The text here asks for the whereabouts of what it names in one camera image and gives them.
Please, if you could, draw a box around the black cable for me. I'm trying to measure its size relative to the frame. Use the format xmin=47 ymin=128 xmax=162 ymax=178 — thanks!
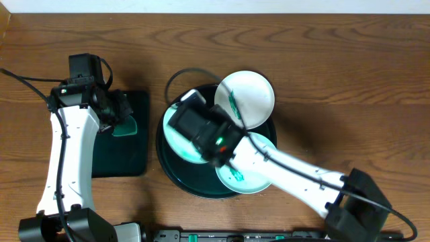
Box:
xmin=0 ymin=57 xmax=114 ymax=242
xmin=164 ymin=67 xmax=419 ymax=242

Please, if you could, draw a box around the round black tray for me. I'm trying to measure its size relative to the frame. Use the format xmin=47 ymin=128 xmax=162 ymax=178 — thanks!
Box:
xmin=155 ymin=83 xmax=278 ymax=200

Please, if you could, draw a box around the left black cable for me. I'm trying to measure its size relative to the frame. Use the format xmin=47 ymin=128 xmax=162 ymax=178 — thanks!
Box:
xmin=0 ymin=57 xmax=114 ymax=242

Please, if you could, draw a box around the white plate green smear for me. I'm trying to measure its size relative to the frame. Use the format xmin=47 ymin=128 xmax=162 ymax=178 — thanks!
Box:
xmin=214 ymin=71 xmax=275 ymax=130

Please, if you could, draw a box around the pale green plate front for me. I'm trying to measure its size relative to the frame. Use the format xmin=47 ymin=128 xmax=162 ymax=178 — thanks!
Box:
xmin=214 ymin=131 xmax=279 ymax=195

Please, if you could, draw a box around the right black cable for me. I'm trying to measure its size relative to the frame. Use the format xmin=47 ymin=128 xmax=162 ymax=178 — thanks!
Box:
xmin=164 ymin=67 xmax=419 ymax=242

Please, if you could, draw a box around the rectangular black tray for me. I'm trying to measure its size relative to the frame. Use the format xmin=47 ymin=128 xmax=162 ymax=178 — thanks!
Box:
xmin=92 ymin=91 xmax=150 ymax=178

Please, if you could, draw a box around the pale green plate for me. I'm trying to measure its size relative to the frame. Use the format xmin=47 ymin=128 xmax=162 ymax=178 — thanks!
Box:
xmin=163 ymin=103 xmax=207 ymax=164
xmin=214 ymin=131 xmax=279 ymax=195

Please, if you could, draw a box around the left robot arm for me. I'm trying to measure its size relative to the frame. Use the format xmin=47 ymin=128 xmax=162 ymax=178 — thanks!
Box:
xmin=18 ymin=53 xmax=144 ymax=241

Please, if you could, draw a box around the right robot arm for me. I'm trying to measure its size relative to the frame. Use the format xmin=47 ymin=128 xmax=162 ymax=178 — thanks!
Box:
xmin=162 ymin=101 xmax=391 ymax=241

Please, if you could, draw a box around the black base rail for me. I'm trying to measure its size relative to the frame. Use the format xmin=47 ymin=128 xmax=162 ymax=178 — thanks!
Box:
xmin=153 ymin=229 xmax=405 ymax=242

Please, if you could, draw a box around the green scouring sponge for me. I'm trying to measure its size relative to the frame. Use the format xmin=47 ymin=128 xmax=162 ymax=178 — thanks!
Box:
xmin=112 ymin=116 xmax=138 ymax=137

